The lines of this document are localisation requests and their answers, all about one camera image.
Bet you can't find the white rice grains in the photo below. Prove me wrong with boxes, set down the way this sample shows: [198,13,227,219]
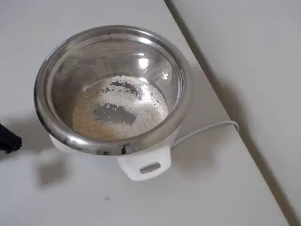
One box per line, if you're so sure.
[71,75,170,141]

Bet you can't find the white rice cooker body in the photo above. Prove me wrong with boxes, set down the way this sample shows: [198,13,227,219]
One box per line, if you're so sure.
[48,122,182,182]

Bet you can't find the stainless steel inner pot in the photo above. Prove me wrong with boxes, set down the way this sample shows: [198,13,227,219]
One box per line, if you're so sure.
[33,25,192,156]

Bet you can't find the white power cord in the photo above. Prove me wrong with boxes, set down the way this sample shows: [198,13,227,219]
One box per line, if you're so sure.
[170,120,239,149]

